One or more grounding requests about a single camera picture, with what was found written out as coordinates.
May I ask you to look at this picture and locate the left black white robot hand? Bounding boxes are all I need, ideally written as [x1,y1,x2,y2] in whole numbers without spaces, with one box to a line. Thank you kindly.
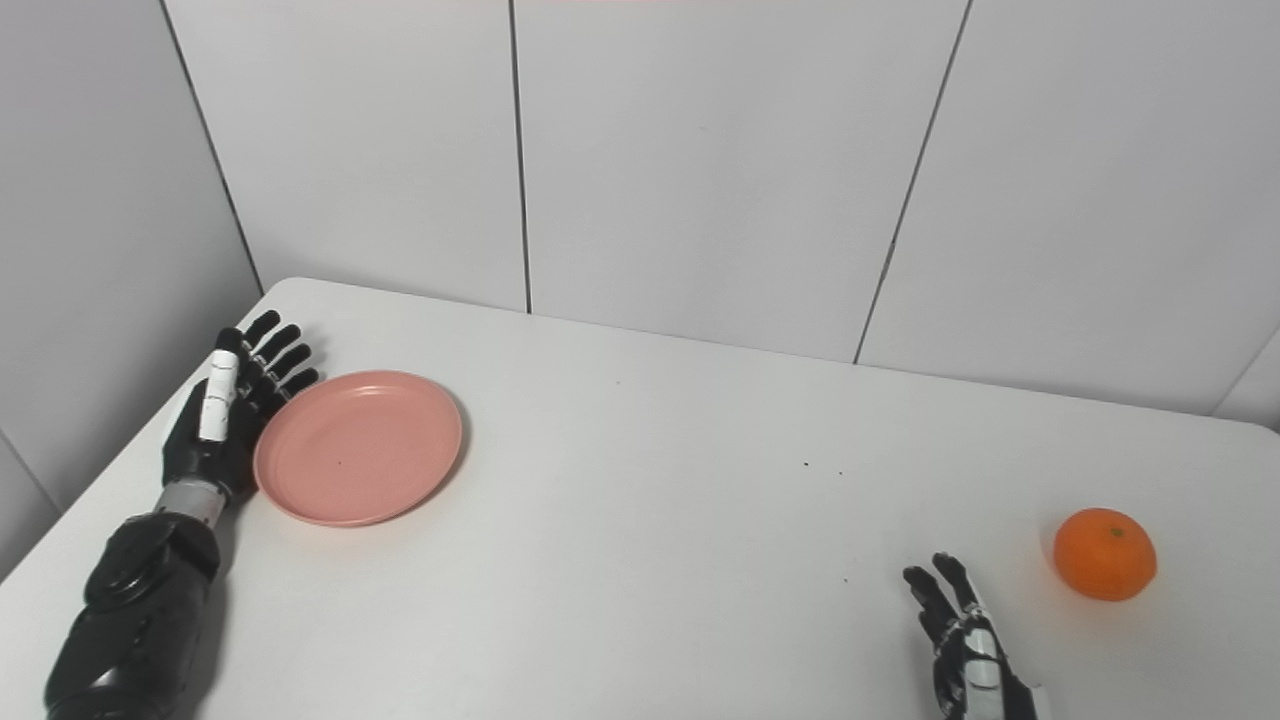
[160,310,321,501]

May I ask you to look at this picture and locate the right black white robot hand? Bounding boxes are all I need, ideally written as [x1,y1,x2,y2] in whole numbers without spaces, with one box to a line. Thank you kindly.
[902,552,1051,720]

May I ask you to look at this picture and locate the pink round plate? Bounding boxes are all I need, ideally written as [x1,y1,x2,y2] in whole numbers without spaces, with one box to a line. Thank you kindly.
[252,370,465,528]

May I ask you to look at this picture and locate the orange fruit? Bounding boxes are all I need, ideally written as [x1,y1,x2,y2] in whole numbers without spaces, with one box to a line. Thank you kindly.
[1052,508,1159,602]

